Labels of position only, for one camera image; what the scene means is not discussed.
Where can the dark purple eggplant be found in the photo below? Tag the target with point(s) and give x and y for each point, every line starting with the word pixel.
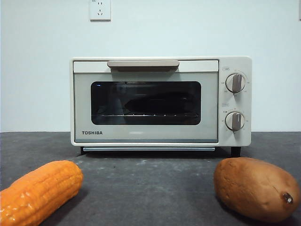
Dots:
pixel 157 104

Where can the beige oven knob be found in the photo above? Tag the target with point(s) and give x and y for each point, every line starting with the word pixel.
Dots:
pixel 235 83
pixel 234 121

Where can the black oven foot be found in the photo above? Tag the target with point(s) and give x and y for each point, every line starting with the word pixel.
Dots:
pixel 235 151

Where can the cream Toshiba toaster oven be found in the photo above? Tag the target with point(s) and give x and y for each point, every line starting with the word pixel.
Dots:
pixel 235 63

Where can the brown sweet potato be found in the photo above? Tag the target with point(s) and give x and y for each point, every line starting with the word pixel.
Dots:
pixel 251 186

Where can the orange corn cob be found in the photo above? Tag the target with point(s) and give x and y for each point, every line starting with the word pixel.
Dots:
pixel 40 190

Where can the white wall socket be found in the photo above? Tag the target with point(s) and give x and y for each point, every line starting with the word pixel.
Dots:
pixel 100 11

